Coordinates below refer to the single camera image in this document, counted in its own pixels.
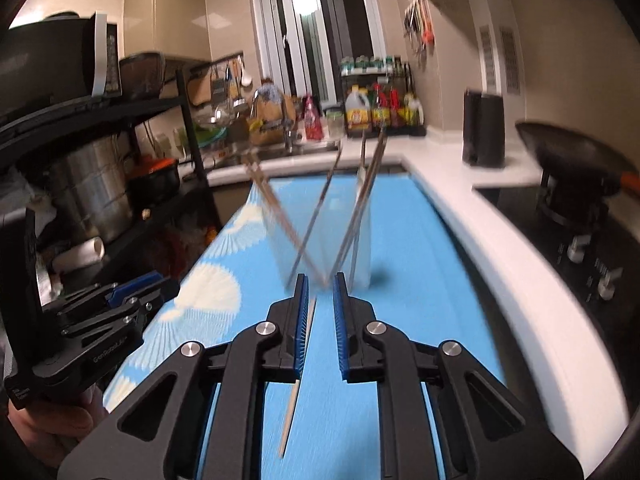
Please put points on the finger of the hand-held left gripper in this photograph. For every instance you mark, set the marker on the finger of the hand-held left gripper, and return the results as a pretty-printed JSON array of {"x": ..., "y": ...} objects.
[
  {"x": 132, "y": 287},
  {"x": 160, "y": 295}
]

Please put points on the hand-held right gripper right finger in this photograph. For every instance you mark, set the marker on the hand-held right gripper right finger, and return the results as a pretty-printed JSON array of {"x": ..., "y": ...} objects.
[{"x": 341, "y": 330}]

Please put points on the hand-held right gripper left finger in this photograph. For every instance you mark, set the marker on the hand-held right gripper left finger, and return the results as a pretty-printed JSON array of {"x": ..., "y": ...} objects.
[{"x": 301, "y": 330}]

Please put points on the clear plastic utensil container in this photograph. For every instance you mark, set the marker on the clear plastic utensil container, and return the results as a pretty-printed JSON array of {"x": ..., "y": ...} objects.
[{"x": 300, "y": 205}]

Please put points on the person's left hand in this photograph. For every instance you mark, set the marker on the person's left hand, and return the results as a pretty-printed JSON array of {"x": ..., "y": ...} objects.
[{"x": 55, "y": 425}]

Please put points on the white roll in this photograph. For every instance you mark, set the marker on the white roll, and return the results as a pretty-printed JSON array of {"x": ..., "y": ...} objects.
[{"x": 82, "y": 255}]

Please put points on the blue shell-print mat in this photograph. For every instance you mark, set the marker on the blue shell-print mat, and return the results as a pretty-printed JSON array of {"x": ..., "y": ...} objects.
[{"x": 425, "y": 310}]

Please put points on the large steel pot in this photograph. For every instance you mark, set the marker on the large steel pot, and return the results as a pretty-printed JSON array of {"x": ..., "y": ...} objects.
[{"x": 95, "y": 190}]

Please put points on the dark pot orange rim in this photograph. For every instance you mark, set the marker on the dark pot orange rim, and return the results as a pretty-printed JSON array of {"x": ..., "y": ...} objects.
[{"x": 157, "y": 182}]

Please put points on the black metal shelf rack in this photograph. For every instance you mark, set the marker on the black metal shelf rack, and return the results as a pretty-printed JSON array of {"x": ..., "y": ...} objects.
[{"x": 197, "y": 145}]

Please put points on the green plastic basin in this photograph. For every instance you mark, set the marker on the green plastic basin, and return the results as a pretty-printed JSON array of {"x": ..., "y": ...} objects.
[{"x": 212, "y": 135}]

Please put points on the black gas stove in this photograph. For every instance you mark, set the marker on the black gas stove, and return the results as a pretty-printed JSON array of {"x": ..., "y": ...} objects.
[{"x": 505, "y": 205}]

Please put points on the hanging wooden board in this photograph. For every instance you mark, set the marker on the hanging wooden board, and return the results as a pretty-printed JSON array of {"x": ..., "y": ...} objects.
[{"x": 200, "y": 92}]

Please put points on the glass jar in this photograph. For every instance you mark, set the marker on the glass jar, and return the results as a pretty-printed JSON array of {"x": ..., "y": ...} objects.
[{"x": 334, "y": 122}]

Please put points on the red refill pouch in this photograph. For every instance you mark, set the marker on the red refill pouch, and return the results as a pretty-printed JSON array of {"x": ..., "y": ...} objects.
[{"x": 312, "y": 120}]

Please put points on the black bowl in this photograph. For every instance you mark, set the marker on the black bowl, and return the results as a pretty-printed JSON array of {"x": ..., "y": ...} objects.
[{"x": 142, "y": 75}]

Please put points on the metal grater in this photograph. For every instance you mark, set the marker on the metal grater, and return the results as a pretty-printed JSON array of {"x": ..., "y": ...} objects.
[{"x": 218, "y": 90}]

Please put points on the white jug yellow label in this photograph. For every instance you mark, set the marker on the white jug yellow label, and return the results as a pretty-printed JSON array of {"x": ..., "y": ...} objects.
[{"x": 357, "y": 115}]

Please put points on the wooden cutting board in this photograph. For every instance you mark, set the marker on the wooden cutting board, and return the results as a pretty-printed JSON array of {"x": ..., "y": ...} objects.
[{"x": 272, "y": 110}]

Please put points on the red-label sauce bottle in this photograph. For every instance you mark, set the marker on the red-label sauce bottle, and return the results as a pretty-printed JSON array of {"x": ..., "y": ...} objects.
[
  {"x": 380, "y": 110},
  {"x": 397, "y": 110}
]

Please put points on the yellow oil bottle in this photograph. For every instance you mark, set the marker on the yellow oil bottle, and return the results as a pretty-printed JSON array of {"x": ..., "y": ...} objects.
[{"x": 414, "y": 110}]

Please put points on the white hanging ladle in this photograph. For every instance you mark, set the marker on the white hanging ladle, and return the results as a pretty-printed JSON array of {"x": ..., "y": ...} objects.
[{"x": 246, "y": 77}]

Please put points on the black microwave oven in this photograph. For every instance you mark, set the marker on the black microwave oven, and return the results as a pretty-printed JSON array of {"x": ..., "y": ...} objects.
[{"x": 50, "y": 65}]

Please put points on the silver stove knob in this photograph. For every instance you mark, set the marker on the silver stove knob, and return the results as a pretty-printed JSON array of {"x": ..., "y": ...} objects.
[
  {"x": 607, "y": 285},
  {"x": 575, "y": 250}
]

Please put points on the black electric kettle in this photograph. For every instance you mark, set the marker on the black electric kettle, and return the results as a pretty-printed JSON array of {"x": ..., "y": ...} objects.
[{"x": 487, "y": 130}]

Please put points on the row of spice jars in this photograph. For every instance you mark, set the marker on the row of spice jars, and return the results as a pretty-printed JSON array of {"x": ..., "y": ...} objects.
[{"x": 372, "y": 63}]

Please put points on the white framed glass door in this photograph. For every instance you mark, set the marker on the white framed glass door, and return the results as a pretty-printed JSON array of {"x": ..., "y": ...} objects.
[{"x": 320, "y": 25}]

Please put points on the hanging metal kitchen tools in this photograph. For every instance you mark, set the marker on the hanging metal kitchen tools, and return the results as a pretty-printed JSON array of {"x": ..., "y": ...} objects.
[{"x": 414, "y": 25}]

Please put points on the white wall vent grille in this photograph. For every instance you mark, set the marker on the white wall vent grille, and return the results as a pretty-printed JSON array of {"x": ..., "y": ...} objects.
[
  {"x": 487, "y": 57},
  {"x": 508, "y": 60}
]

